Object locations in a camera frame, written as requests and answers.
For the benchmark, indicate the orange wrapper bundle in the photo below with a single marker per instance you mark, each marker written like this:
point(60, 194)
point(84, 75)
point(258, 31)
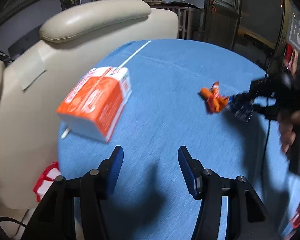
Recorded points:
point(214, 100)

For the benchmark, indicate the person right hand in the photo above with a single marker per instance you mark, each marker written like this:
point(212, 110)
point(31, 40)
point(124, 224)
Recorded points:
point(287, 134)

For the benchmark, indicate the blue tablecloth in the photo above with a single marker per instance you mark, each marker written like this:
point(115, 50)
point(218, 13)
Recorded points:
point(164, 112)

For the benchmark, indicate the blue foil snack wrapper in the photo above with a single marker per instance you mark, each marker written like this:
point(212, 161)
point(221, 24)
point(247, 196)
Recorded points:
point(242, 110)

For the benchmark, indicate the chair with red clothes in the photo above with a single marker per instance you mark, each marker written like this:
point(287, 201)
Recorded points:
point(290, 59)

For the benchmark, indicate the open glass panel door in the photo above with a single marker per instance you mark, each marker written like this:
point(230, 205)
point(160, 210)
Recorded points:
point(221, 22)

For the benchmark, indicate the red gift bag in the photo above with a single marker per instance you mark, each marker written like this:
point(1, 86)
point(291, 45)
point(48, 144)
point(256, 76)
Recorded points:
point(45, 180)

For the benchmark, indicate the orange white carton box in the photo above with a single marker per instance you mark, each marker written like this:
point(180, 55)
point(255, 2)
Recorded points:
point(96, 102)

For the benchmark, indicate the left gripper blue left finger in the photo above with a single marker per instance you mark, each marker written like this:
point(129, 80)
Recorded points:
point(97, 185)

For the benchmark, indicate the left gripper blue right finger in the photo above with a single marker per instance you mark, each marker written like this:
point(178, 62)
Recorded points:
point(204, 185)

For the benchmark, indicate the wooden crib railing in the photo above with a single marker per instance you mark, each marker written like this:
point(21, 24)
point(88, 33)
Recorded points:
point(189, 16)

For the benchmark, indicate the cream leather sofa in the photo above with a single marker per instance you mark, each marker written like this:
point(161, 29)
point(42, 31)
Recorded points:
point(32, 86)

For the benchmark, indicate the white thin stick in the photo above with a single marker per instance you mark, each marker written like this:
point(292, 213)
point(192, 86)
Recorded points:
point(115, 75)

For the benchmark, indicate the red plastic waste basket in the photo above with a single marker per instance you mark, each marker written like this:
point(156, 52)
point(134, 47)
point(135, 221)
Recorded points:
point(295, 221)

